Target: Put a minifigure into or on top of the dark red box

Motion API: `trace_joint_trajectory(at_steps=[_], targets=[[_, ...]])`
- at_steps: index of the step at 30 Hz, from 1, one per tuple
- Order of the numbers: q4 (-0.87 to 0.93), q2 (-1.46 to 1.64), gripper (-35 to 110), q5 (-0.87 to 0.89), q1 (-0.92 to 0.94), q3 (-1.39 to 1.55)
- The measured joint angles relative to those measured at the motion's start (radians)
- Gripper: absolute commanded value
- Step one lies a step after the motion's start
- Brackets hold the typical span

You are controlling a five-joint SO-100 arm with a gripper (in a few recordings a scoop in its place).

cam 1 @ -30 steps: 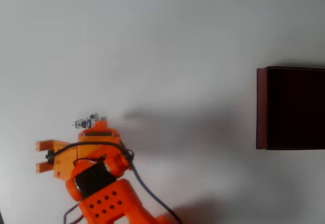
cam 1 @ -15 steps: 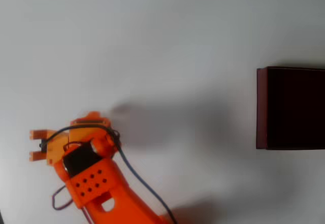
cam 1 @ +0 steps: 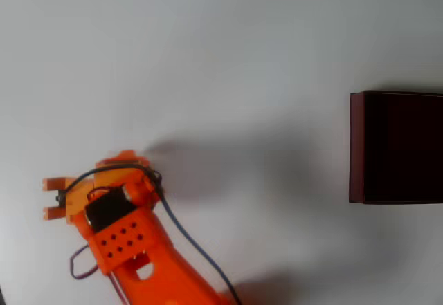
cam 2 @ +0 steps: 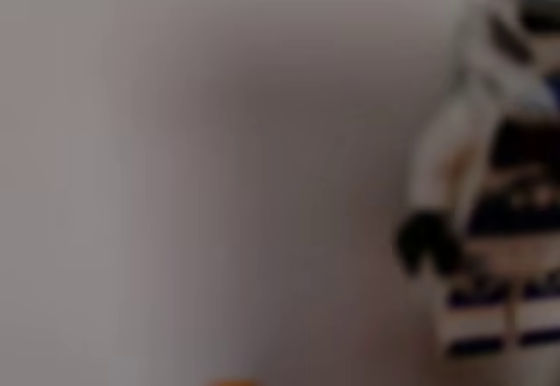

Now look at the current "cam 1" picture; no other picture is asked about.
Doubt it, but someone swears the dark maroon box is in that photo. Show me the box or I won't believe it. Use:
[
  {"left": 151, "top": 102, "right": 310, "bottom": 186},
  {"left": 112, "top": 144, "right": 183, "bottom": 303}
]
[{"left": 348, "top": 90, "right": 443, "bottom": 205}]

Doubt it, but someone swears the black cable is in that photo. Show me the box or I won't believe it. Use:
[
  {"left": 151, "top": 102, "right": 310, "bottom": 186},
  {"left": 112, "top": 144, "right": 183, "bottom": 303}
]
[{"left": 64, "top": 166, "right": 163, "bottom": 195}]

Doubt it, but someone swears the orange camera mount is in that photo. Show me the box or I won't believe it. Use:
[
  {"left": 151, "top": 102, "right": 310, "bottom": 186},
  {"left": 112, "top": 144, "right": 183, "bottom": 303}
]
[{"left": 42, "top": 176, "right": 75, "bottom": 222}]

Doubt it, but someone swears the purple cable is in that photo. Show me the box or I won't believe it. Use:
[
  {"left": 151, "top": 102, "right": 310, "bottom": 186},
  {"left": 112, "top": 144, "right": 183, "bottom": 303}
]
[{"left": 70, "top": 244, "right": 100, "bottom": 280}]

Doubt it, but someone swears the blue cable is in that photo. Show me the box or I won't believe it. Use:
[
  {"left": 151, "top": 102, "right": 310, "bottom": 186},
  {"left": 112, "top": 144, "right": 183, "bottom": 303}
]
[{"left": 157, "top": 180, "right": 243, "bottom": 305}]

